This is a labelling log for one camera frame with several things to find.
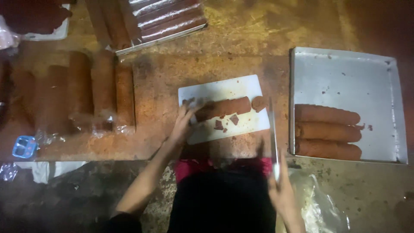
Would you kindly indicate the person's right hand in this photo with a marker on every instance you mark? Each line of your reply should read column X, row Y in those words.
column 280, row 191

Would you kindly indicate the person's left hand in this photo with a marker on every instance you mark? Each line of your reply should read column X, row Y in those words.
column 181, row 127

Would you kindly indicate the person's left fingers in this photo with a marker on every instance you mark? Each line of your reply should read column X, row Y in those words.
column 190, row 110

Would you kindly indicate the person's right fingers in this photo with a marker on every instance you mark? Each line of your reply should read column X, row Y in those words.
column 275, row 181

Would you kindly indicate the brown dough scrap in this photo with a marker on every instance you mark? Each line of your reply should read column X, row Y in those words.
column 234, row 119
column 219, row 125

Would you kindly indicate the white plastic cutting board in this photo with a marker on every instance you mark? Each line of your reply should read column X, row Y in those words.
column 226, row 87

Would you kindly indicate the large clear plastic bag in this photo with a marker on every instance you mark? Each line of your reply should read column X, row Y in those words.
column 317, row 207

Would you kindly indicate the person's black apron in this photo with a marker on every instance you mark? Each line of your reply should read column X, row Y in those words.
column 223, row 200

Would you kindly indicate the person's pink shirt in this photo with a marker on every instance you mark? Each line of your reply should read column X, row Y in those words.
column 187, row 168

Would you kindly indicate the unwrapped brown dough roll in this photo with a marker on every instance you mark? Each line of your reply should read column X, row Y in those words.
column 326, row 114
column 328, row 150
column 328, row 132

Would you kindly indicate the plastic-wrapped brown dough roll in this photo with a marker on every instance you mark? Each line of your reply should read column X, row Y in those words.
column 124, row 97
column 80, row 84
column 103, row 87
column 51, row 97

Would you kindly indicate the round brown dough slice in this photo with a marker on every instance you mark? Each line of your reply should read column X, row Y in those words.
column 259, row 103

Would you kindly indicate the metal tray with wrapped rolls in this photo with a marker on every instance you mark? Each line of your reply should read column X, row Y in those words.
column 155, row 19

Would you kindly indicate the square metal tray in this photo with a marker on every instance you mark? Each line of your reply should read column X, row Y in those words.
column 346, row 77

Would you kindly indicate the white cloth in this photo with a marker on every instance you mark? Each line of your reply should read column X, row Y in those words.
column 48, row 170

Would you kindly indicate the small blue plastic gadget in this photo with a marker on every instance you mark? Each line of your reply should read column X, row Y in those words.
column 25, row 147

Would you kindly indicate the white tray of brown dough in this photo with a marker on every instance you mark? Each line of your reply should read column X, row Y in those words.
column 35, row 16

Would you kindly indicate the clear plastic wrap piece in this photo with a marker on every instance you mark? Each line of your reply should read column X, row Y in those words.
column 8, row 171

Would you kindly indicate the clear crumpled plastic bag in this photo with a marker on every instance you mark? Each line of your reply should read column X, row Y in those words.
column 7, row 35

